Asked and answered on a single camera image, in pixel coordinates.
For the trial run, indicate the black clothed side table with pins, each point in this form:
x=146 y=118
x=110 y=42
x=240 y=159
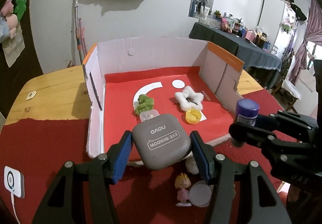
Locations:
x=265 y=66

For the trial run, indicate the blonde girl figurine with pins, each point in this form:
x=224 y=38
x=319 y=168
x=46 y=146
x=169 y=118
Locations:
x=182 y=183

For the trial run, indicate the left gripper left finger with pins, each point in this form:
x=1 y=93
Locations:
x=63 y=201

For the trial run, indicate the pink plush toys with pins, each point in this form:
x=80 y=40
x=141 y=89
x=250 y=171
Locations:
x=11 y=19

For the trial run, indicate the grey eye shadow case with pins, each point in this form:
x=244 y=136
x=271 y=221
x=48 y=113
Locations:
x=161 y=141

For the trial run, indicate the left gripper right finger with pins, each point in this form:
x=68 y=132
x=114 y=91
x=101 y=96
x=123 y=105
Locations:
x=258 y=199

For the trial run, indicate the white fluffy star hair clip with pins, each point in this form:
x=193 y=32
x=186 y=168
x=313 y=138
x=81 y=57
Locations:
x=189 y=99

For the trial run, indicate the clear round jar lid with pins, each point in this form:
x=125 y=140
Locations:
x=200 y=194

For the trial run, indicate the black and white plush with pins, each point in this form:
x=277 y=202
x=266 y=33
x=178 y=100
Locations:
x=191 y=166

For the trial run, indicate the yellow bottle cap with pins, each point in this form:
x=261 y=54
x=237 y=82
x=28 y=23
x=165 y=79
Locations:
x=193 y=116

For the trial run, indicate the clear small plastic box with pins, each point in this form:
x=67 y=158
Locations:
x=147 y=115

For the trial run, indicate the red knitted table cloth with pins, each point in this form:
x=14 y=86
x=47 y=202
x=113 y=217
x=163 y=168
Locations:
x=39 y=148

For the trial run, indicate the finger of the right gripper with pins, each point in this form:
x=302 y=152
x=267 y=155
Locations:
x=288 y=123
x=273 y=148

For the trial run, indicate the green scrunchie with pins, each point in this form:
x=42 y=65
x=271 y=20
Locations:
x=145 y=103

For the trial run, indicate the small tag on table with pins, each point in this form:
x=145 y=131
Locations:
x=31 y=95

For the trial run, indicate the cardboard box with red bottom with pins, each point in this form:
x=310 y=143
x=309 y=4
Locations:
x=117 y=72

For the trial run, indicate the metal stick with orange tip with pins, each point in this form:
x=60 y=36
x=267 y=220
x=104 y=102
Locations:
x=77 y=31

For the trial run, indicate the green plush on door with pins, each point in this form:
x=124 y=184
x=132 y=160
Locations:
x=20 y=8

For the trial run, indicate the white refrigerator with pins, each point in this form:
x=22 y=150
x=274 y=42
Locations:
x=276 y=22

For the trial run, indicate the white square charger device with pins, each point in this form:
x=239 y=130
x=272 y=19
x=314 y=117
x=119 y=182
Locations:
x=14 y=182

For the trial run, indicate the dark blue bottle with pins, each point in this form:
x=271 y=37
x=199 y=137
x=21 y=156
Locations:
x=246 y=111

